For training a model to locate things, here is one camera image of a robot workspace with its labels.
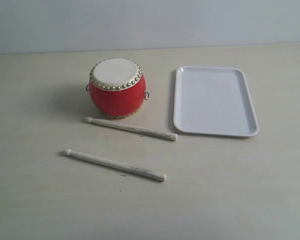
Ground small red drum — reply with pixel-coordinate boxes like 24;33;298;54
86;58;150;118

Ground white rectangular plastic tray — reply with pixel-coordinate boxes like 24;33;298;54
173;66;259;138

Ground white drumstick front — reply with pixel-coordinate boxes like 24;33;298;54
62;149;167;182

